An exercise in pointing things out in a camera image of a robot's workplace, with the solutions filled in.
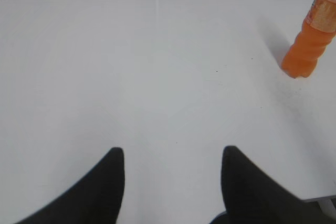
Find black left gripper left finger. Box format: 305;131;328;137
19;147;124;223

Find orange soda plastic bottle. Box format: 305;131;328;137
281;0;335;78

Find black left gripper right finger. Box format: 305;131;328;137
212;146;323;223

